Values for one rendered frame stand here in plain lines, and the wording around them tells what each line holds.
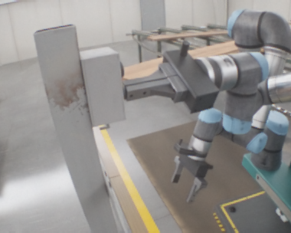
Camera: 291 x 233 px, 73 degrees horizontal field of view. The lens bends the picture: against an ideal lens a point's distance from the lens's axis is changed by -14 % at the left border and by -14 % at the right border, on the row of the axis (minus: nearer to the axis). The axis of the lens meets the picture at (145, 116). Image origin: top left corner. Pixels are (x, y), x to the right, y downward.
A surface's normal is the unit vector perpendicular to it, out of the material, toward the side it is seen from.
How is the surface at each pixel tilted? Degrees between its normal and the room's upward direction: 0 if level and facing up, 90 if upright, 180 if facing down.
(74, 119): 90
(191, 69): 24
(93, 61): 90
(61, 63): 90
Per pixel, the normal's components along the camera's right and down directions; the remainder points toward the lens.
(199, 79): 0.09, -0.63
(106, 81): 0.37, 0.41
